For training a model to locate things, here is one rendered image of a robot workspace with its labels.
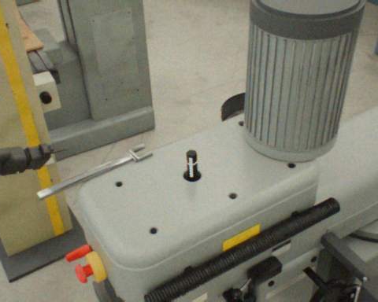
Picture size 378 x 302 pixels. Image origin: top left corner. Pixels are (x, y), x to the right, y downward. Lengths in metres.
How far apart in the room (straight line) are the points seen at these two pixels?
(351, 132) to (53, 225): 2.39
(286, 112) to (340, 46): 0.16
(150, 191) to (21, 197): 2.23
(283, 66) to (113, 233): 0.43
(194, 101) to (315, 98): 3.61
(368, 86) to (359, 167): 3.63
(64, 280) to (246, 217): 2.40
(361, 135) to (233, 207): 0.52
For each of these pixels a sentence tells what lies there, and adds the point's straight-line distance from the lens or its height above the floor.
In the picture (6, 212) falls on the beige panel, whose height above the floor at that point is 0.39.
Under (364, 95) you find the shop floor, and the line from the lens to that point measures 4.79.
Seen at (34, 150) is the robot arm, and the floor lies 1.52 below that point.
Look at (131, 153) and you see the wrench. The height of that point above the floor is 1.90.
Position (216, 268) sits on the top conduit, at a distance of 1.00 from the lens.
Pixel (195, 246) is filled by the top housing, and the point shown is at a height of 1.85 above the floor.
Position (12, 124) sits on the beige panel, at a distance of 2.90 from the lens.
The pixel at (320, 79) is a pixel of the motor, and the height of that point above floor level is 2.08.
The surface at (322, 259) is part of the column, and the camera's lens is 1.52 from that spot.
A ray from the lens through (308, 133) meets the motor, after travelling 1.04.
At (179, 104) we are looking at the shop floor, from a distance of 4.54.
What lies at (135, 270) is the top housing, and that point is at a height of 1.85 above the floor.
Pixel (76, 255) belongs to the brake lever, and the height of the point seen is 1.71.
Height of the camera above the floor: 2.60
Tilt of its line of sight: 40 degrees down
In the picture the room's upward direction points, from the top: 2 degrees counter-clockwise
